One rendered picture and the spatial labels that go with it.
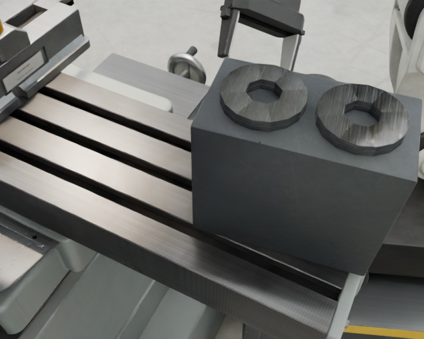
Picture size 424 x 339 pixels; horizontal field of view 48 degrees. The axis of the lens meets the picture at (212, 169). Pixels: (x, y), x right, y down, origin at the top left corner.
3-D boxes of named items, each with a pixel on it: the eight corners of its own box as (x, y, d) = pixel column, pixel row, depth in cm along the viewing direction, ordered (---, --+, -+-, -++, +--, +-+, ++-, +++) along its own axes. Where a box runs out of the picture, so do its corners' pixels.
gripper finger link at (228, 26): (219, 59, 65) (227, 14, 65) (231, 56, 62) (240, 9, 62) (209, 56, 64) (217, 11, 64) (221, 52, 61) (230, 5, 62)
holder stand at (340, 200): (219, 161, 69) (225, 45, 54) (374, 200, 65) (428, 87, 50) (192, 229, 62) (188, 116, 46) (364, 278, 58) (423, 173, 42)
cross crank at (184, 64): (176, 73, 137) (174, 38, 128) (213, 86, 134) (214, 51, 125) (147, 107, 128) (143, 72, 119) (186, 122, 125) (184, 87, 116)
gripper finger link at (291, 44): (290, 75, 67) (297, 32, 67) (276, 78, 70) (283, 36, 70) (299, 79, 68) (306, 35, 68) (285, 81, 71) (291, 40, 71)
